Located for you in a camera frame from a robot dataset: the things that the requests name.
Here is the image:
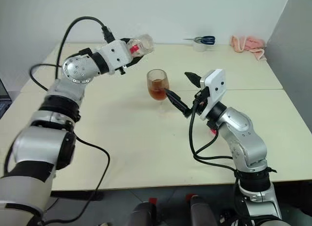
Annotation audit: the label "pink cloth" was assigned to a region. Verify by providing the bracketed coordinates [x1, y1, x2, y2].
[230, 35, 266, 61]

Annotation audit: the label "dark laptop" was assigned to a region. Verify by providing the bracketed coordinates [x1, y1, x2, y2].
[0, 77, 12, 119]

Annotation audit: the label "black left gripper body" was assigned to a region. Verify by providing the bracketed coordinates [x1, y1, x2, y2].
[114, 61, 135, 76]

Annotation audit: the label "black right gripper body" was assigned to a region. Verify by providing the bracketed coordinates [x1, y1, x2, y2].
[194, 86, 211, 114]

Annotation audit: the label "wine glass with brown drink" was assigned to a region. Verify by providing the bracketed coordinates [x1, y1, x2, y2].
[146, 69, 171, 114]

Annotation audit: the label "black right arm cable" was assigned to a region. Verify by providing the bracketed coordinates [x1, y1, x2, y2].
[189, 95, 241, 212]

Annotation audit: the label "blue handled scissors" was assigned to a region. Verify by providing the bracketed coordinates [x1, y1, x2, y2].
[182, 35, 216, 45]

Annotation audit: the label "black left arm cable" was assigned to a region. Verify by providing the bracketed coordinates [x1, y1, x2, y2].
[29, 16, 115, 223]

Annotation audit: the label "white tape roll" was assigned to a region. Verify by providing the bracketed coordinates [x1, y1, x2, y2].
[194, 40, 206, 52]

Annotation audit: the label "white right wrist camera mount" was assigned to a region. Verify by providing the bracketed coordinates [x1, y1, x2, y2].
[199, 68, 227, 121]

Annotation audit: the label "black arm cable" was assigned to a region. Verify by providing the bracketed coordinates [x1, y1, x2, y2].
[29, 16, 115, 223]
[189, 95, 241, 212]

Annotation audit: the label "dark grey rounded shape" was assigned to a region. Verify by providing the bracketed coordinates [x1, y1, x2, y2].
[186, 194, 213, 226]
[128, 198, 158, 226]

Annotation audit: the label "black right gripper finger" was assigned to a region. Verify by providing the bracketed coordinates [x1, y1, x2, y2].
[184, 71, 202, 88]
[164, 88, 194, 119]

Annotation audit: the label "white cap with red tape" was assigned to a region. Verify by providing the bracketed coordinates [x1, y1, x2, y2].
[128, 40, 142, 57]

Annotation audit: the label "clear plastic bottle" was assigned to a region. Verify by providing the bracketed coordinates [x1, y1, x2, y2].
[126, 33, 156, 58]

